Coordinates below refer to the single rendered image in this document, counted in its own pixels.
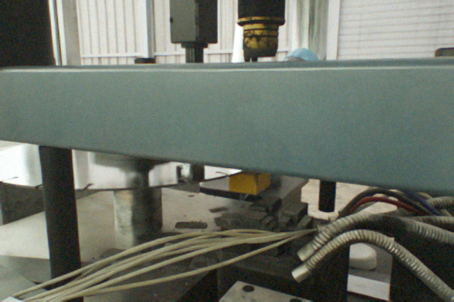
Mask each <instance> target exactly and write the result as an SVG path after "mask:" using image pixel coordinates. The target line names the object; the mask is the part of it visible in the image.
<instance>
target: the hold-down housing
mask: <svg viewBox="0 0 454 302"><path fill-rule="evenodd" d="M170 42H171V43H172V44H178V45H181V48H183V49H185V48H186V47H202V48H204V49H207V48H208V47H209V45H213V44H216V43H217V42H218V0H170Z"/></svg>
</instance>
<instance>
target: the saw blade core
mask: <svg viewBox="0 0 454 302"><path fill-rule="evenodd" d="M72 154H73V164H74V180H75V189H76V191H84V190H86V189H87V191H125V190H136V184H140V189H155V188H163V187H170V186H181V185H187V183H189V184H196V183H201V182H205V181H213V180H216V179H222V178H225V177H230V176H233V175H237V174H240V173H243V172H246V171H239V170H233V169H222V168H216V167H206V166H199V165H193V164H182V163H176V162H166V161H160V160H103V159H98V158H95V157H91V156H90V155H89V152H85V151H79V150H72ZM2 183H3V184H5V185H9V186H16V187H21V188H26V189H38V190H43V187H42V179H41V172H40V160H39V152H38V145H22V146H18V147H13V148H10V149H7V150H3V151H1V152H0V184H2Z"/></svg>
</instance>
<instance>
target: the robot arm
mask: <svg viewBox="0 0 454 302"><path fill-rule="evenodd" d="M328 5H329V0H293V25H292V52H291V53H289V54H288V56H286V57H285V58H284V59H283V61H309V60H326V53H327V37H328ZM242 47H243V27H240V26H238V25H237V23H236V29H235V37H234V44H233V56H232V62H244V59H243V49H242ZM281 183H282V175H279V174H270V185H269V186H268V187H272V186H277V185H279V184H281ZM247 195H248V194H245V193H241V192H240V195H239V198H238V200H240V201H244V199H245V198H246V196H247Z"/></svg>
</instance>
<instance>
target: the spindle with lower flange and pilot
mask: <svg viewBox="0 0 454 302"><path fill-rule="evenodd" d="M113 198H114V210H115V214H114V221H115V230H116V232H117V233H120V234H122V235H133V236H134V235H147V234H151V233H154V232H156V231H158V230H159V229H160V228H161V227H162V189H161V188H155V189H140V184H136V190H125V191H113Z"/></svg>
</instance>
